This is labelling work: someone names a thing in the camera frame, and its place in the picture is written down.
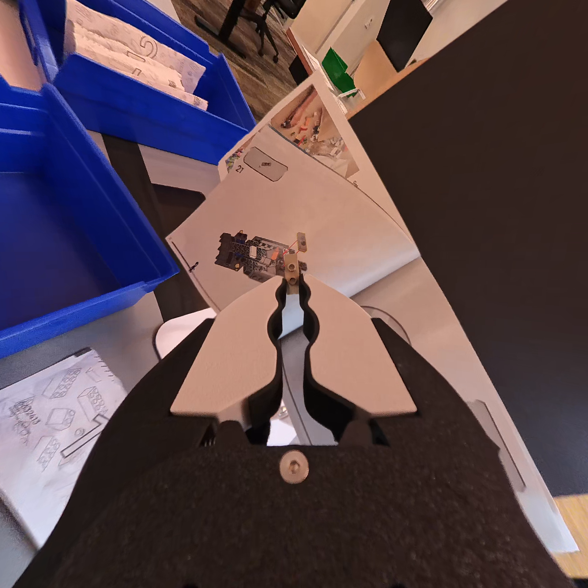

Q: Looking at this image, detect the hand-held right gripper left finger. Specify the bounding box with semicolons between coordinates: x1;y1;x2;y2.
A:
171;276;287;428

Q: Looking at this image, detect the large printed paper bag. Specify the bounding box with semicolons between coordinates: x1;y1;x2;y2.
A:
0;347;131;549

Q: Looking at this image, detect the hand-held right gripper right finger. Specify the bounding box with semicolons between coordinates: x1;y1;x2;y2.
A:
302;274;419;421

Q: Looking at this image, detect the black office chair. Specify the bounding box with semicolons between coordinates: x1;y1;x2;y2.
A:
247;0;308;63

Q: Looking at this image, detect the green box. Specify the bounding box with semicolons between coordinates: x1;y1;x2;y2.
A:
321;48;359;94

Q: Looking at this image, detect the cardboard box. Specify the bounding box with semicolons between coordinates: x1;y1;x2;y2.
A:
353;42;407;104

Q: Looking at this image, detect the blue plastic bin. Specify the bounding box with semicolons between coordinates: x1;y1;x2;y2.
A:
19;0;260;168
0;78;182;361

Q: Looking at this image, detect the lego instruction booklet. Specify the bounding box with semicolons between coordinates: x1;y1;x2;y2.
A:
166;69;581;554

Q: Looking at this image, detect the black computer monitor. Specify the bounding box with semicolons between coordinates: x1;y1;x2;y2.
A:
376;0;434;71

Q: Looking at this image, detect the white numbered paper bag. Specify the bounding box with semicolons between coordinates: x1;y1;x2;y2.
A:
72;32;210;113
66;0;208;91

